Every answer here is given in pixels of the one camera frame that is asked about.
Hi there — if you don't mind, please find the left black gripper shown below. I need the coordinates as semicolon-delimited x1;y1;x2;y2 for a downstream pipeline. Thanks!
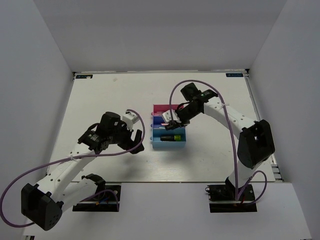
108;119;145;154

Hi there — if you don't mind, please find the yellow highlighter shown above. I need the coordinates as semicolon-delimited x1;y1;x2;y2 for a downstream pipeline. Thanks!
160;135;182;142

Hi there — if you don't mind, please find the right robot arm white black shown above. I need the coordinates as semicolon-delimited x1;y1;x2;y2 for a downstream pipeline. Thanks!
162;80;275;200

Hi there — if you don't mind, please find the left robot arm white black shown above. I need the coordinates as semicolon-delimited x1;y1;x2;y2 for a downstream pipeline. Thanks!
21;109;145;231

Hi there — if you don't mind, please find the pink bin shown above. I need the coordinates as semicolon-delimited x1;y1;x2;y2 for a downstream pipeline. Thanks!
151;104;178;117

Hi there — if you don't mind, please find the light blue bin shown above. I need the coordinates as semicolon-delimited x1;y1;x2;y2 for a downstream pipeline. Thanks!
150;129;187;150

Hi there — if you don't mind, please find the dark blue bin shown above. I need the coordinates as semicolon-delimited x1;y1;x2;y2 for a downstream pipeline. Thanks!
150;116;186;131

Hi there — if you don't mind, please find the right corner label sticker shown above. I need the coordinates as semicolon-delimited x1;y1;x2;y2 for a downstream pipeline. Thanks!
225;72;244;78

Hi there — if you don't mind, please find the corner label sticker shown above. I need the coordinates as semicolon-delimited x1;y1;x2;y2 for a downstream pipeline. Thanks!
75;74;93;79
225;72;244;78

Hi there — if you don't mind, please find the left corner label sticker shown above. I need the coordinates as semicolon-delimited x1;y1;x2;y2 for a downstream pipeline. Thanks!
75;74;93;79

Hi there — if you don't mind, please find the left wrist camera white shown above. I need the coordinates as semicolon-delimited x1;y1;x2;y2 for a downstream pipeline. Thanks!
122;110;140;131

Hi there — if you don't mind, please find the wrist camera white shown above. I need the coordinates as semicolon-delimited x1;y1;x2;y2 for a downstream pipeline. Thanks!
162;110;181;124
122;110;140;131

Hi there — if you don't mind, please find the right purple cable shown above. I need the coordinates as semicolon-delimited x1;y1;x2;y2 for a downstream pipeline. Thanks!
169;79;268;207

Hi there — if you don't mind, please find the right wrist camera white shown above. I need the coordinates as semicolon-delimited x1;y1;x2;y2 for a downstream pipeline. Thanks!
162;110;181;124

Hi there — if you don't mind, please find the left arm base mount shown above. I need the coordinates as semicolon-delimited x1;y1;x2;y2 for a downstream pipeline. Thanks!
72;184;122;213

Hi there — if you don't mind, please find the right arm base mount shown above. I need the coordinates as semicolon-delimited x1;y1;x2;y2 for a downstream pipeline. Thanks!
205;184;258;213

